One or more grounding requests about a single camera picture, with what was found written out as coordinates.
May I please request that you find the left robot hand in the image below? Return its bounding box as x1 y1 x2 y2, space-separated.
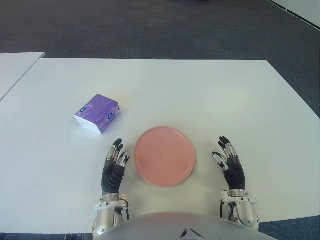
101 138 131 195

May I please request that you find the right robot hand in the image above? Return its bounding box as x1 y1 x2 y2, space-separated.
212 136 247 192

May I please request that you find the purple tissue paper pack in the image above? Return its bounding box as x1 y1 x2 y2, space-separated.
73 93 120 136

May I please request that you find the pink round plate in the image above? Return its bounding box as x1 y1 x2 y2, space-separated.
133 126 197 187

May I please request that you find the grey robot torso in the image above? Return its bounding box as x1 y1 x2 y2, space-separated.
93 211 276 240

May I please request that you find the white neighbouring table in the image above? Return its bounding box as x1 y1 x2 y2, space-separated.
0 51 46 102

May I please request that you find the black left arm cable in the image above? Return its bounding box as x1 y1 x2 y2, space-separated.
119 197 131 221

